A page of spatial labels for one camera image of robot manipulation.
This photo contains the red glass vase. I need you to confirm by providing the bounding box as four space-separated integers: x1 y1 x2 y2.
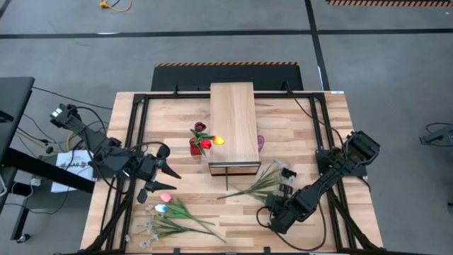
189 137 202 157

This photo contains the yellow extension cable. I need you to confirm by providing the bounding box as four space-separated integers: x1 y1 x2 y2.
98 0 133 13

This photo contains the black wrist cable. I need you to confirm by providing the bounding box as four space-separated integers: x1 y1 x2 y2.
256 204 327 253
125 140 170 157

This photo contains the white and blue artificial tulip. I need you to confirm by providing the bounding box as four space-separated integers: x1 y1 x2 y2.
154 204 227 244

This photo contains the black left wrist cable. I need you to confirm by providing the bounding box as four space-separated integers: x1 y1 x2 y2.
125 140 170 157

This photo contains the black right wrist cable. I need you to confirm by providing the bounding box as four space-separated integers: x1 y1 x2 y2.
256 204 327 253

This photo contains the yellow orange artificial tulip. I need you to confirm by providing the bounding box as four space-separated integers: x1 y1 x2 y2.
200 133 226 146

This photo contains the pink artificial tulip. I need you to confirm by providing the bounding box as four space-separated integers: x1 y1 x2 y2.
159 192 216 226

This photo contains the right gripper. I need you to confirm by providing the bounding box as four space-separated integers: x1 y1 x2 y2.
265 183 302 234

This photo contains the black desk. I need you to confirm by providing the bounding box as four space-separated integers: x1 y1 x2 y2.
0 76 96 245

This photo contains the black metal table frame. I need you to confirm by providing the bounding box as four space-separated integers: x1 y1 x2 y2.
79 90 385 255

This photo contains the dark red artificial tulip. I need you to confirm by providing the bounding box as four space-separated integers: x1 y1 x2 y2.
190 121 207 142

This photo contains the wooden shelf black metal frame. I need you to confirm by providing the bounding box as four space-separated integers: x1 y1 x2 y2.
207 81 262 177

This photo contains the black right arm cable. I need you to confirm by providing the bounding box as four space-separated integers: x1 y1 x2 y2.
282 81 353 142

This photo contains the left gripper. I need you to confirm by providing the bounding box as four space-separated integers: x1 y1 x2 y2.
136 144 183 205

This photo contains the white printed paper sheet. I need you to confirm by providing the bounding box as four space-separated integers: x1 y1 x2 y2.
51 149 96 194

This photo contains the black floor device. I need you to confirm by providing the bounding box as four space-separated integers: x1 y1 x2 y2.
418 122 453 147

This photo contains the black hazard striped floor mat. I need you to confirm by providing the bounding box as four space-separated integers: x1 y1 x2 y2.
151 62 304 92

